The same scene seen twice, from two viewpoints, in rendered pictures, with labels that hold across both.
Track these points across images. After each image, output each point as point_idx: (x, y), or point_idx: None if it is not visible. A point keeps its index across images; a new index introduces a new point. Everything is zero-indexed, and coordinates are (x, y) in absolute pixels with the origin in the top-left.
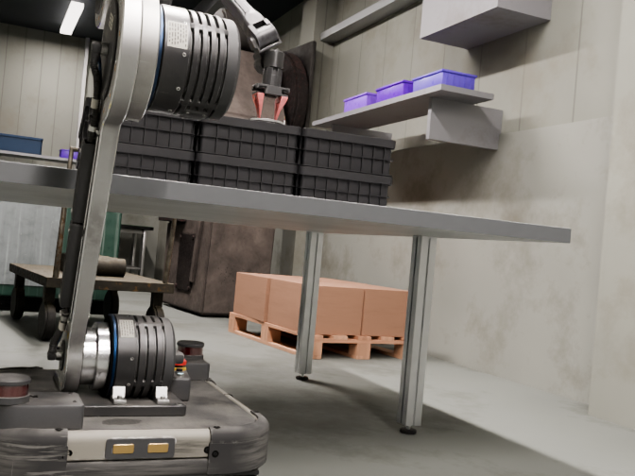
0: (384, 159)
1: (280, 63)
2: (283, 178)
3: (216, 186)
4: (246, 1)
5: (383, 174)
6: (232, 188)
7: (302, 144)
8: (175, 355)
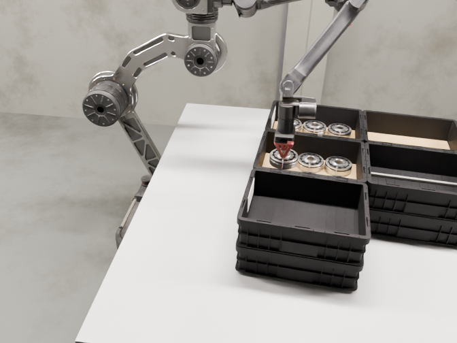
0: (239, 226)
1: (278, 113)
2: None
3: (160, 159)
4: (305, 53)
5: (237, 237)
6: (158, 163)
7: (258, 180)
8: None
